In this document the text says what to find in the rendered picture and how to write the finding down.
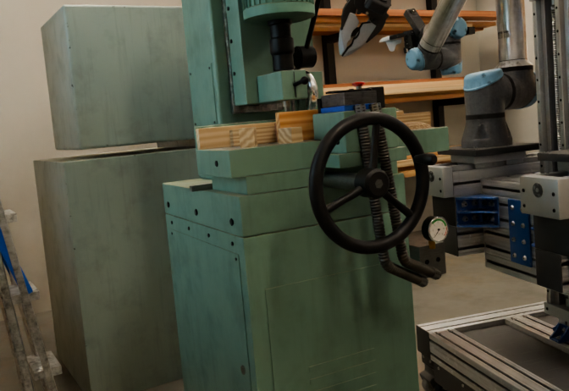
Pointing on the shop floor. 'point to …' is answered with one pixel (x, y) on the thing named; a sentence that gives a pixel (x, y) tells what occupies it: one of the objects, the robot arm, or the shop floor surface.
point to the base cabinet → (290, 311)
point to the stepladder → (44, 366)
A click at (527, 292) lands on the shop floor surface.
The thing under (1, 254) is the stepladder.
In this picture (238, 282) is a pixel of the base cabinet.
